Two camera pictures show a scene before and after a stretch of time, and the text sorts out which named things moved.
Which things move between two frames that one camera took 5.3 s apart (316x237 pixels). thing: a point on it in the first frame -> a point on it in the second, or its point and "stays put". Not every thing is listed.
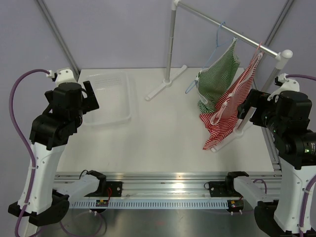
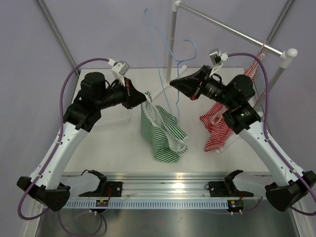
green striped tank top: [215, 82] -> [162, 131]
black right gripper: [255, 98] -> [190, 85]
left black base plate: [116, 188] stays put
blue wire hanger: [196, 80] -> [178, 92]
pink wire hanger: [259, 45] -> [265, 51]
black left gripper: [89, 103] -> [133, 97]
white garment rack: [243, 127] -> [286, 55]
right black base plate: [218, 189] stays put
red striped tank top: [217, 124] stays put
